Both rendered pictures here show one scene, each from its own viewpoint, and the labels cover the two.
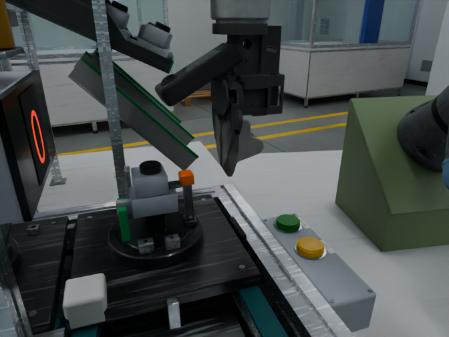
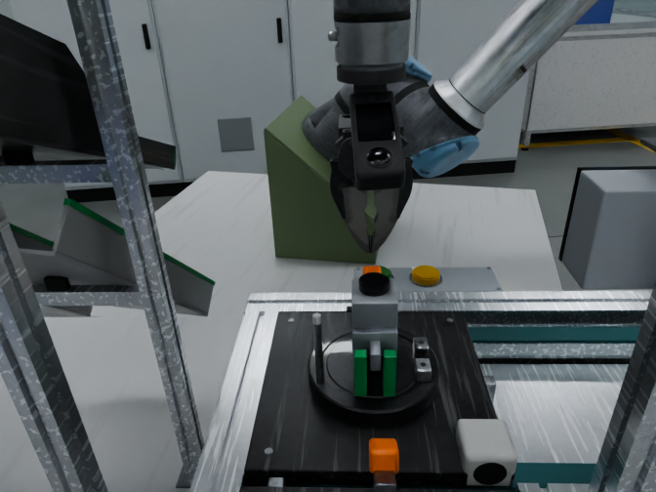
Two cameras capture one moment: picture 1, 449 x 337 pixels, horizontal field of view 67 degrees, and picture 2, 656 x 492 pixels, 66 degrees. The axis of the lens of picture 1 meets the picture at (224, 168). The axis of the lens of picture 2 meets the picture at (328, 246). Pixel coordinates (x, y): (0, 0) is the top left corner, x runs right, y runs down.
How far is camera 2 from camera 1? 0.61 m
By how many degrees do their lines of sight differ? 61
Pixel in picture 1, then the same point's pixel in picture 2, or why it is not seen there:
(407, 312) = not seen: hidden behind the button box
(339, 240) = (343, 279)
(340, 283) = (476, 277)
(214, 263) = (438, 337)
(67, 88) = not seen: outside the picture
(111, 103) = (155, 262)
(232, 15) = (403, 58)
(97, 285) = (485, 423)
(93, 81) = (94, 241)
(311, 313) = (511, 303)
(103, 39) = (128, 143)
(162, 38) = not seen: hidden behind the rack
